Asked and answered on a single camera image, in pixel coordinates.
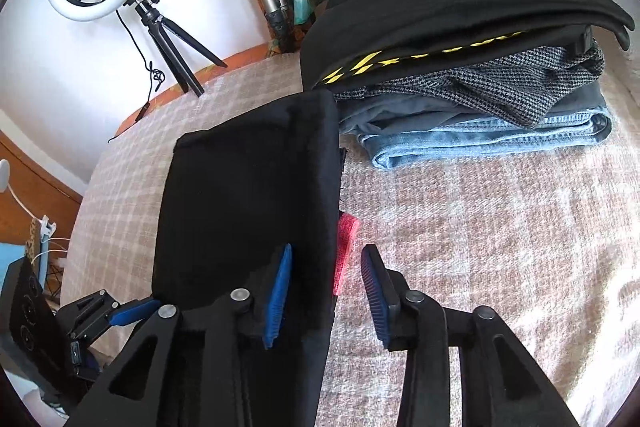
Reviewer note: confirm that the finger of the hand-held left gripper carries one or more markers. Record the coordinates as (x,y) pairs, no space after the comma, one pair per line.
(132,313)
(89,361)

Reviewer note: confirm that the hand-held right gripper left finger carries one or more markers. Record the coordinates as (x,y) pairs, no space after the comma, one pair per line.
(277,299)

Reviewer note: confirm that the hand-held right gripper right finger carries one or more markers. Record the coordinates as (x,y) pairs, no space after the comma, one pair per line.
(375,299)

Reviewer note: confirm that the black pants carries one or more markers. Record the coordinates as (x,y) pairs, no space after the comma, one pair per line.
(240,187)

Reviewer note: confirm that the light blue panel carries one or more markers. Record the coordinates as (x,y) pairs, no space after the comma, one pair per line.
(12,255)

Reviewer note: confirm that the beige checked blanket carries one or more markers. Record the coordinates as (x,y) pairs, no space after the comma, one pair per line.
(475,232)

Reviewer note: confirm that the white clip lamp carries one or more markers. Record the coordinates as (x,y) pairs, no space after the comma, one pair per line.
(4,174)

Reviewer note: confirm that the blue folded jeans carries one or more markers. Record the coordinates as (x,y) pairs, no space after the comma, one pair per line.
(475,142)

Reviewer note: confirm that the dark grey folded garment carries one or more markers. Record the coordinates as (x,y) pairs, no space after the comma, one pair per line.
(400,112)

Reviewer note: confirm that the grey houndstooth folded garment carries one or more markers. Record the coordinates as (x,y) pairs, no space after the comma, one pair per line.
(500,92)

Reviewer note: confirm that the orange bed sheet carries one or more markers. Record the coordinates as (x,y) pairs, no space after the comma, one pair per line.
(225,62)

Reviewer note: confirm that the black mini tripod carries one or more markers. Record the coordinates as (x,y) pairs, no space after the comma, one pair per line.
(167,37)

